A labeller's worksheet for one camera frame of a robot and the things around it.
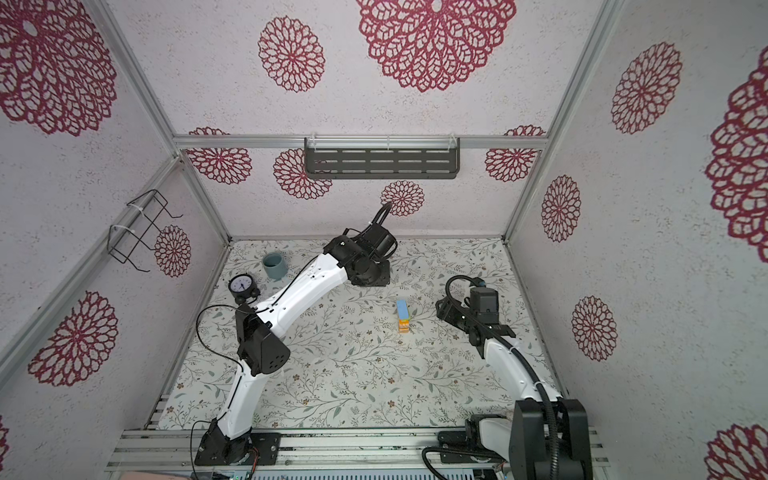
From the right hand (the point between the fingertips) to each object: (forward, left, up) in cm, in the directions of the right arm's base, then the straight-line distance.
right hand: (446, 302), depth 87 cm
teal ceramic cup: (+17, +57, -4) cm, 60 cm away
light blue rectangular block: (0, +12, -5) cm, 13 cm away
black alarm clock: (+10, +67, -8) cm, 69 cm away
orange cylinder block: (-4, +12, -8) cm, 15 cm away
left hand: (+3, +19, +6) cm, 20 cm away
